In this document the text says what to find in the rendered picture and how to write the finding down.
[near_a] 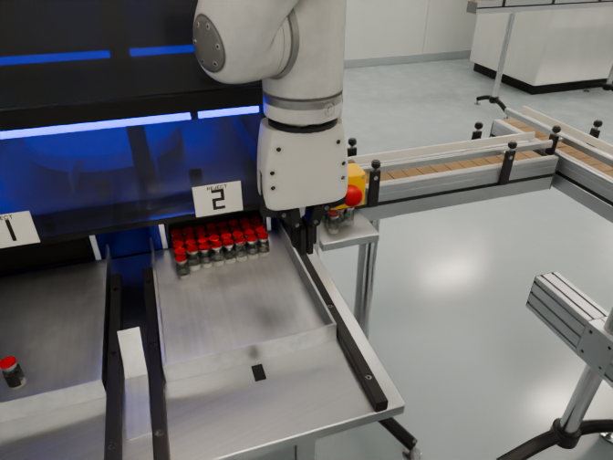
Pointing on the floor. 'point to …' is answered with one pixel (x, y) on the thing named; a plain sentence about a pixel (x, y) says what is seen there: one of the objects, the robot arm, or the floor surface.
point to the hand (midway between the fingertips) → (303, 235)
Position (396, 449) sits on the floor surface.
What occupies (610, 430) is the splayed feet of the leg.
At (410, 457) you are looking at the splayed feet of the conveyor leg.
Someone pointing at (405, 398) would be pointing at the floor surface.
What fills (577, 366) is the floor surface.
